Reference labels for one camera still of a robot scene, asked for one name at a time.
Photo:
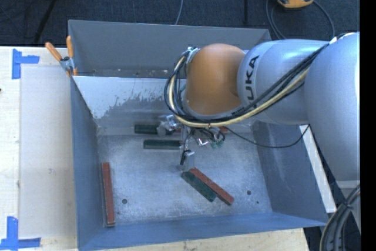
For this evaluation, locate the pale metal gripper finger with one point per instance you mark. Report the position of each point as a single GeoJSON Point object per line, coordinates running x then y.
{"type": "Point", "coordinates": [166, 127]}
{"type": "Point", "coordinates": [188, 161]}

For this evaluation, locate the dark green flat block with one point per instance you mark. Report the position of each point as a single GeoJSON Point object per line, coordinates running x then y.
{"type": "Point", "coordinates": [161, 144]}
{"type": "Point", "coordinates": [145, 128]}
{"type": "Point", "coordinates": [199, 186]}

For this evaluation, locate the red-brown flat block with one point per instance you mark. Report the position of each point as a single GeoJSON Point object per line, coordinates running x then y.
{"type": "Point", "coordinates": [213, 186]}
{"type": "Point", "coordinates": [224, 129]}
{"type": "Point", "coordinates": [108, 194]}

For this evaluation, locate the grey metal bin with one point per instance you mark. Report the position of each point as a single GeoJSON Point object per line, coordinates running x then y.
{"type": "Point", "coordinates": [152, 182]}

